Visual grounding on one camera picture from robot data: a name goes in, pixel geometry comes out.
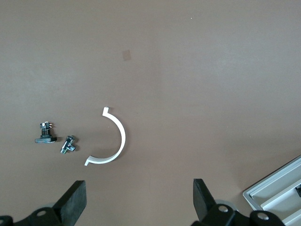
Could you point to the white curved plastic bracket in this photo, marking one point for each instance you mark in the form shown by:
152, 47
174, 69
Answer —
122, 136

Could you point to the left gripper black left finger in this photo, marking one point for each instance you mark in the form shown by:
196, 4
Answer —
73, 202

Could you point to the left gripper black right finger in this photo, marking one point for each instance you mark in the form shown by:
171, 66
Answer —
202, 200

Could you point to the small metal pipe fitting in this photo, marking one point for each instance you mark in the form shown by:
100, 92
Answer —
68, 146

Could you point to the black switch part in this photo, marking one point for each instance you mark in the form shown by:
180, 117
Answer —
45, 139

